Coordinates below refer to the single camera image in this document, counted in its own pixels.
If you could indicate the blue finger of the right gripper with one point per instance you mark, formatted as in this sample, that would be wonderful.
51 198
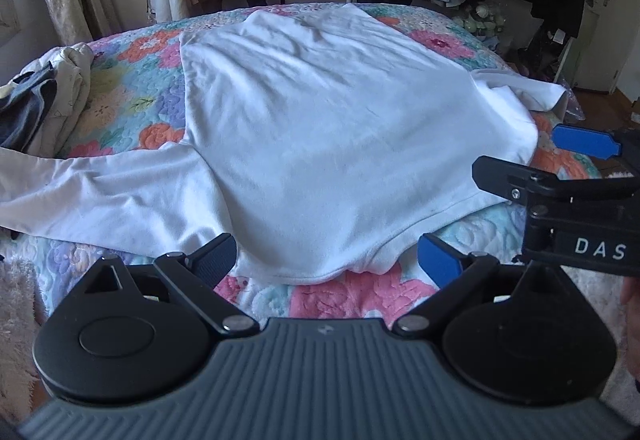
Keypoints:
589 142

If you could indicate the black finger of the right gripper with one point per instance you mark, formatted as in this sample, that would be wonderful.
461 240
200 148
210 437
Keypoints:
524 185

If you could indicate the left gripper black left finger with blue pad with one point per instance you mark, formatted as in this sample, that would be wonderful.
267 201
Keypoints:
193 279

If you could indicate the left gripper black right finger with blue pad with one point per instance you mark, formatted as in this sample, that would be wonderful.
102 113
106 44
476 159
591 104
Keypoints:
463 281

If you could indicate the white sweatshirt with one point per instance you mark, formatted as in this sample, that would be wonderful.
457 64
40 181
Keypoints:
325 143

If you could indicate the person's right hand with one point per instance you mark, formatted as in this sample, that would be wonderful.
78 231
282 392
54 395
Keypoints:
630 298

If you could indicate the white door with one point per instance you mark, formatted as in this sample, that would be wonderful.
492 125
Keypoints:
600 47

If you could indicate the green plush toy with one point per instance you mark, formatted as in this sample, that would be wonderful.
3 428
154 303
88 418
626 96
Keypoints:
482 19

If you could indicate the floral quilted bedspread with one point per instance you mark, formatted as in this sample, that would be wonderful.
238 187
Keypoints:
136 101

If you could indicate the white fluffy rug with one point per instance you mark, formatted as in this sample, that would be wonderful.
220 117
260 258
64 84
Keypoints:
18 331

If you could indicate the cream knitted garment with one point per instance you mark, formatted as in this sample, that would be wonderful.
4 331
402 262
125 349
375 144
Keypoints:
42 104

